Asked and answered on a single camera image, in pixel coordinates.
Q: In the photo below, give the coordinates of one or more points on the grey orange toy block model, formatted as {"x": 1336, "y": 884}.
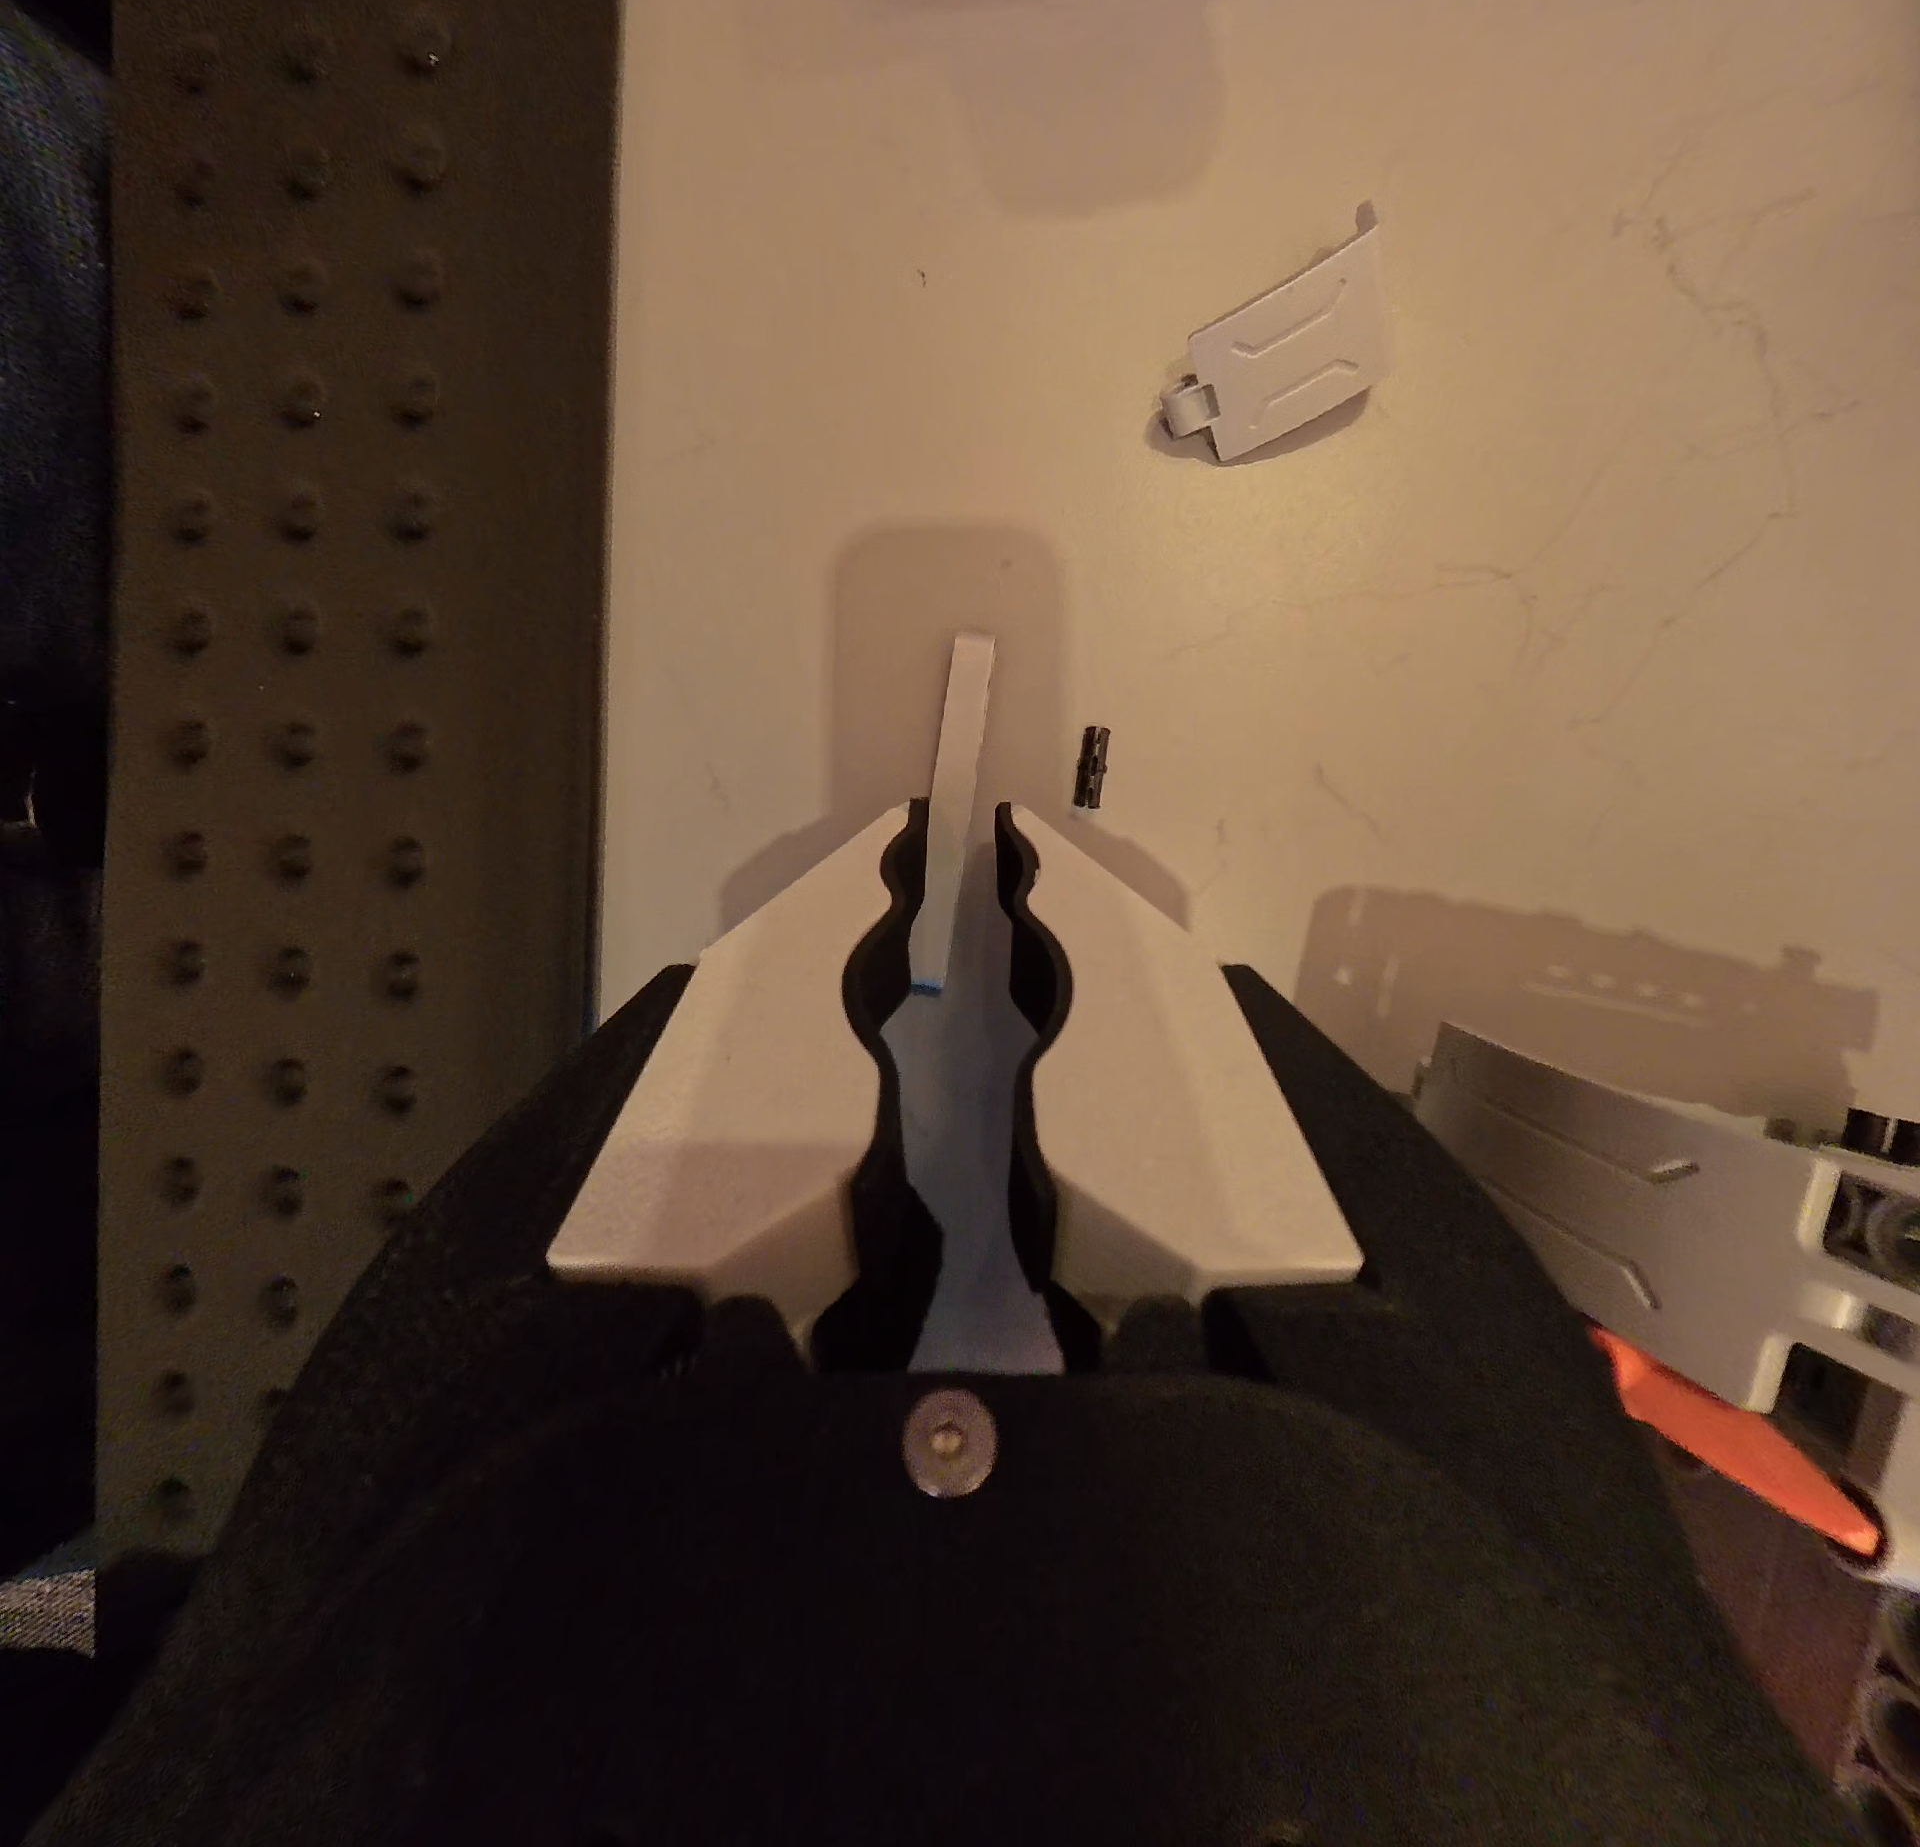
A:
{"x": 1651, "y": 1204}

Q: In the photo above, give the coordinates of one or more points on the light grey holed beam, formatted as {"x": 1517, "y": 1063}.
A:
{"x": 960, "y": 739}

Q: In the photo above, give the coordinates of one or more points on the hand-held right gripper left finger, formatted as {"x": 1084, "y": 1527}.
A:
{"x": 721, "y": 1129}

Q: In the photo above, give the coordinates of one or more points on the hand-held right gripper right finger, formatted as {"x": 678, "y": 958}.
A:
{"x": 1200, "y": 1129}

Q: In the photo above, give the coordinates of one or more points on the dark perforated pad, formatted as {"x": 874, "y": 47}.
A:
{"x": 361, "y": 679}

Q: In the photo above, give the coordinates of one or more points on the small black pin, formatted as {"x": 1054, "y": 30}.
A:
{"x": 1092, "y": 769}

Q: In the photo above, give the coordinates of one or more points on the small grey block panel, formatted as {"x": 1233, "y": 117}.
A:
{"x": 1290, "y": 340}

